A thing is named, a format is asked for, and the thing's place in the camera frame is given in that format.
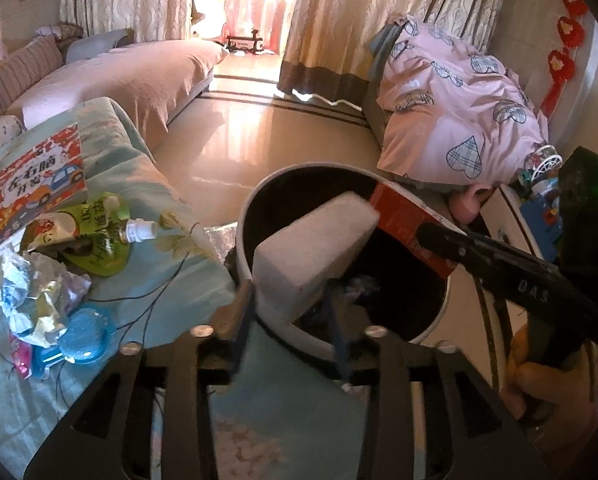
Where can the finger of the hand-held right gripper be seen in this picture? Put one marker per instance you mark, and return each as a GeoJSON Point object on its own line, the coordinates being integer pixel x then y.
{"type": "Point", "coordinates": [479, 255]}

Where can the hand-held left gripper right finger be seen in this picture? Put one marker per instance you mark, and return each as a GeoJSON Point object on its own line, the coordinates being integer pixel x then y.
{"type": "Point", "coordinates": [339, 330]}

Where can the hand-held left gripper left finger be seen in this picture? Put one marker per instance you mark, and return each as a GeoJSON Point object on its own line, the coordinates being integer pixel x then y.
{"type": "Point", "coordinates": [241, 320]}

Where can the black white-rimmed trash bin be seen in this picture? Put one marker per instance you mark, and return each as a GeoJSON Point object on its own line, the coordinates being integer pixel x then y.
{"type": "Point", "coordinates": [414, 305]}

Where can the red carton box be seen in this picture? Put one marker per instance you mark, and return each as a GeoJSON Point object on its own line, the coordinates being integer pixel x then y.
{"type": "Point", "coordinates": [404, 220]}

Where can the white foam block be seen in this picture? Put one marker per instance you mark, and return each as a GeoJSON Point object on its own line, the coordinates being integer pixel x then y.
{"type": "Point", "coordinates": [309, 245]}

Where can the person's right hand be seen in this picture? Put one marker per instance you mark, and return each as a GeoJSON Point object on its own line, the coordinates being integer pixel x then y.
{"type": "Point", "coordinates": [549, 390]}

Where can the white cabinet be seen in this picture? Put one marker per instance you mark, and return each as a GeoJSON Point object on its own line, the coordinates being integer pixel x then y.
{"type": "Point", "coordinates": [504, 220]}

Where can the blue plastic toy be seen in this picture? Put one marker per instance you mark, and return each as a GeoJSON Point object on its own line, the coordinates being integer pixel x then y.
{"type": "Point", "coordinates": [544, 220]}

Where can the blue floral tablecloth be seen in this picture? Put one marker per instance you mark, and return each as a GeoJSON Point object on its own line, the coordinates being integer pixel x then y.
{"type": "Point", "coordinates": [179, 290]}

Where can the white wheel toy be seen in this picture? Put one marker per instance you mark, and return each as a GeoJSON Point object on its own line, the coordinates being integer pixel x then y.
{"type": "Point", "coordinates": [546, 160]}

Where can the pink heart-print blanket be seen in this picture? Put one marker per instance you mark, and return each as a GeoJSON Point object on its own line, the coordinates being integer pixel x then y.
{"type": "Point", "coordinates": [454, 110]}

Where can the blue round plastic packet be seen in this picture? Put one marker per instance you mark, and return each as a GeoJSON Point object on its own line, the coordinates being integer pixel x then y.
{"type": "Point", "coordinates": [84, 335]}

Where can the green spout pouch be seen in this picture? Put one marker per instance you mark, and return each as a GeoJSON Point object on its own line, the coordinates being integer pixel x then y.
{"type": "Point", "coordinates": [99, 245]}

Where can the crumpled foil wrapper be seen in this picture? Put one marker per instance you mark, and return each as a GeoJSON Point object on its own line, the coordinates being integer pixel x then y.
{"type": "Point", "coordinates": [34, 295]}

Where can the pink wrapper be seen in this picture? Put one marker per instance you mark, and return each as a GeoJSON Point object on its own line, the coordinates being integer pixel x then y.
{"type": "Point", "coordinates": [21, 360]}

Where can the red picture book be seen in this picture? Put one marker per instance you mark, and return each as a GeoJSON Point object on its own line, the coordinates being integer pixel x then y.
{"type": "Point", "coordinates": [34, 185]}

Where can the covered corner sofa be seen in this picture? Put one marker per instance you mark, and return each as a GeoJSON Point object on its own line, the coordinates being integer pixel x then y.
{"type": "Point", "coordinates": [104, 80]}

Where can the toy train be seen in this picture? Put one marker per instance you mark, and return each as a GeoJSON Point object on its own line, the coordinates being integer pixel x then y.
{"type": "Point", "coordinates": [244, 42]}

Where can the grey cushion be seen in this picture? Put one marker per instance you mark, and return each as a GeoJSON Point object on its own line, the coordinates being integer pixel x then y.
{"type": "Point", "coordinates": [99, 45]}

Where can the red wall ornament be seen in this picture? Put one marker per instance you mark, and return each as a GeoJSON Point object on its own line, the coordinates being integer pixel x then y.
{"type": "Point", "coordinates": [571, 32]}
{"type": "Point", "coordinates": [573, 1]}
{"type": "Point", "coordinates": [559, 67]}

